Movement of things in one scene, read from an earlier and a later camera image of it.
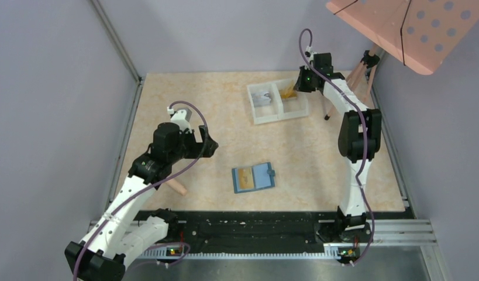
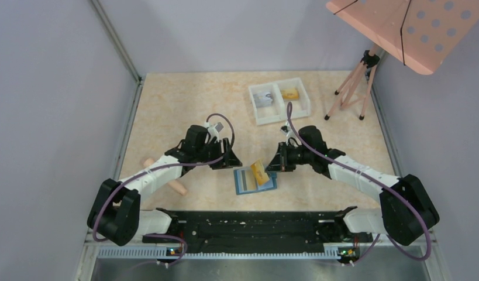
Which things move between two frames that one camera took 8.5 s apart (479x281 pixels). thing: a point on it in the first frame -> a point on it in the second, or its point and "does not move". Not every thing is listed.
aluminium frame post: (115, 36) does not move
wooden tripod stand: (369, 61) does not move
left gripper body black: (200, 143) -> (222, 153)
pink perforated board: (424, 34) does not move
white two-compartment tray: (276, 100) does not move
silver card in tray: (261, 99) does not move
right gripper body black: (301, 83) -> (282, 157)
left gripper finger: (209, 146) -> (230, 160)
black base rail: (261, 229) does not move
